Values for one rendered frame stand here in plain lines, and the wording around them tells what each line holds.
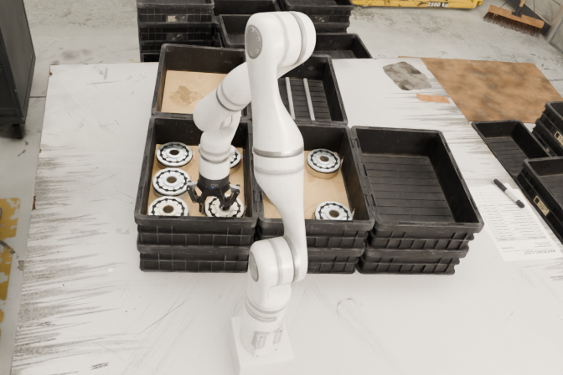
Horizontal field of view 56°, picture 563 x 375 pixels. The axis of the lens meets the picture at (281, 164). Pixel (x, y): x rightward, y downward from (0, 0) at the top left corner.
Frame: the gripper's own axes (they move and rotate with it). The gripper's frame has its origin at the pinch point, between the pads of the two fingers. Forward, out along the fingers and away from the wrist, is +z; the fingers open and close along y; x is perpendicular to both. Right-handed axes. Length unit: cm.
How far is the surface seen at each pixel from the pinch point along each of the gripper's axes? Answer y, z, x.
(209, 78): -7, 4, 66
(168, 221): -9.7, -4.7, -9.6
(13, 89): -101, 52, 113
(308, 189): 26.8, 4.6, 14.7
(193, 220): -3.8, -5.2, -9.1
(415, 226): 52, -5, -5
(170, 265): -9.9, 14.8, -8.1
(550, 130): 165, 49, 118
